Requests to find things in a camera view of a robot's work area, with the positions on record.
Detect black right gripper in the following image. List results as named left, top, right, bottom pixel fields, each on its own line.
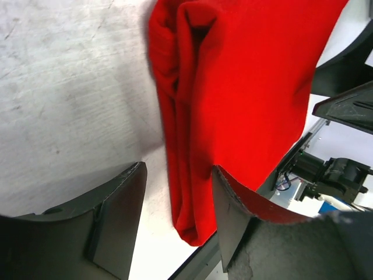
left=311, top=22, right=372, bottom=134

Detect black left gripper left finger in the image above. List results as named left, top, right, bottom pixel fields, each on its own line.
left=1, top=162, right=147, bottom=279

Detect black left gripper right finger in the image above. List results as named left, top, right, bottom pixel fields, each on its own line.
left=212, top=166, right=372, bottom=279

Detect red t shirt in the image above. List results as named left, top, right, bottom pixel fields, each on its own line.
left=149, top=1, right=346, bottom=246

